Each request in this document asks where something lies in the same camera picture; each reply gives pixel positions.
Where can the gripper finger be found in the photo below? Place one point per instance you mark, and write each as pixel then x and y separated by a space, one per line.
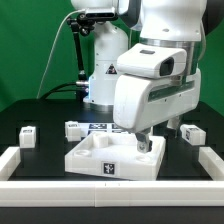
pixel 144 144
pixel 172 126

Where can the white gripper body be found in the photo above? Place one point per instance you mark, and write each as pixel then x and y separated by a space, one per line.
pixel 141 103

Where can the white square tabletop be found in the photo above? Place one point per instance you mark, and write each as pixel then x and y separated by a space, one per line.
pixel 115 155

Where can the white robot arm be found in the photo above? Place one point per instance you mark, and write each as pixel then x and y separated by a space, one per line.
pixel 163 23

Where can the white U-shaped fence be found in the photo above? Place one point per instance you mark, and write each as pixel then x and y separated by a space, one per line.
pixel 102 193

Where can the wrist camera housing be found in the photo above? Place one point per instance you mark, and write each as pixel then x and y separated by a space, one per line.
pixel 152 62

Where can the black marker base plate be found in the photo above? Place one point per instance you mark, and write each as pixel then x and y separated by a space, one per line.
pixel 87 128

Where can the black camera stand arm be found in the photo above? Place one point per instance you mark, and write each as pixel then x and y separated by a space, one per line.
pixel 82 91

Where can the black camera on stand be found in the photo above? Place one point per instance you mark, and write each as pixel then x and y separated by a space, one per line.
pixel 100 14

